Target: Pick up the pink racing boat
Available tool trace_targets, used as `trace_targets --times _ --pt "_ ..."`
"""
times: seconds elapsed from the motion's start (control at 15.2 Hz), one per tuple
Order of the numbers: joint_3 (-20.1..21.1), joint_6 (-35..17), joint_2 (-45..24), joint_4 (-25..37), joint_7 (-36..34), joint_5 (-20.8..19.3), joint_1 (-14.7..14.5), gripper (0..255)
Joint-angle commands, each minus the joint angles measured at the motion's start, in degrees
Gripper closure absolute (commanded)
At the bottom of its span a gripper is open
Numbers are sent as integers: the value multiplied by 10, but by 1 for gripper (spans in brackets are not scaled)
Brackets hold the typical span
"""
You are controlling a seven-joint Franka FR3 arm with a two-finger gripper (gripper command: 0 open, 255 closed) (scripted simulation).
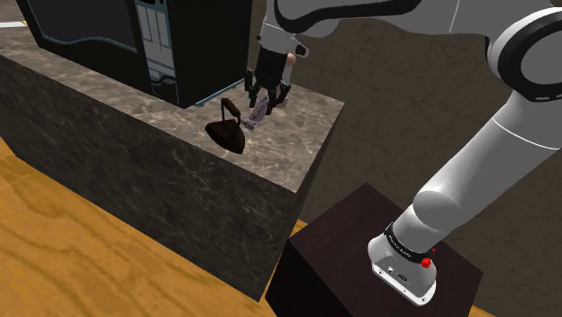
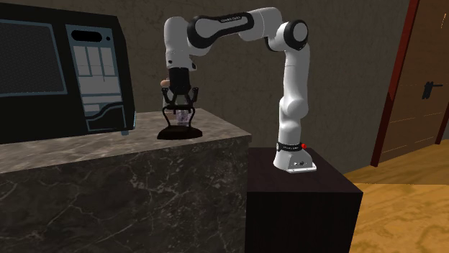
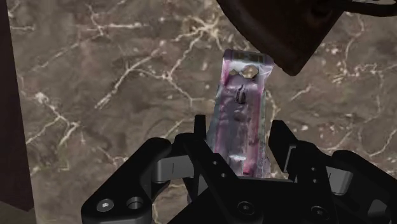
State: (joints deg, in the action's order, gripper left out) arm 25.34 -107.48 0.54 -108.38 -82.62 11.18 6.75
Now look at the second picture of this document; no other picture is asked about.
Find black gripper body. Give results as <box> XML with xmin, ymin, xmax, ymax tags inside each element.
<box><xmin>168</xmin><ymin>68</ymin><xmax>193</xmax><ymax>96</ymax></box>

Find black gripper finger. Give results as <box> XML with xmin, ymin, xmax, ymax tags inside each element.
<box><xmin>184</xmin><ymin>86</ymin><xmax>200</xmax><ymax>128</ymax></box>
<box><xmin>160</xmin><ymin>86</ymin><xmax>176</xmax><ymax>128</ymax></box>

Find clear purple glass cup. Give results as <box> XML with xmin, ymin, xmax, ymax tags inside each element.
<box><xmin>176</xmin><ymin>109</ymin><xmax>191</xmax><ymax>126</ymax></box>

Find black plate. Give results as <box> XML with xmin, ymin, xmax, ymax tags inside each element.
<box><xmin>156</xmin><ymin>126</ymin><xmax>204</xmax><ymax>142</ymax></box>

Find black microwave oven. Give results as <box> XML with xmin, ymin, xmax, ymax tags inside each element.
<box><xmin>0</xmin><ymin>2</ymin><xmax>137</xmax><ymax>145</ymax></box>

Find dark robot stand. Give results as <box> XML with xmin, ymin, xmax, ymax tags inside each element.
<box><xmin>245</xmin><ymin>147</ymin><xmax>364</xmax><ymax>253</ymax></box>

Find brown wooden door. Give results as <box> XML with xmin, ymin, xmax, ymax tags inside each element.
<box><xmin>371</xmin><ymin>0</ymin><xmax>449</xmax><ymax>167</ymax></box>

